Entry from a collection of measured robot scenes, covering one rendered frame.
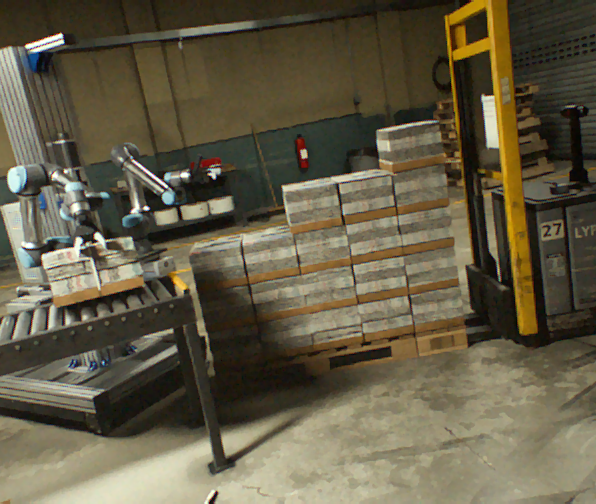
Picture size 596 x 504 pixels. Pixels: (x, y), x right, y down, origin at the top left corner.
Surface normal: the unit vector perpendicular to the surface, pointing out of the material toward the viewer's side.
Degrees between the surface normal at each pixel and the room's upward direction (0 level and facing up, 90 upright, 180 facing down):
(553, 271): 90
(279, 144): 90
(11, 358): 90
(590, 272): 90
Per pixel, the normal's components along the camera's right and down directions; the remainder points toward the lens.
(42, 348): 0.36, 0.15
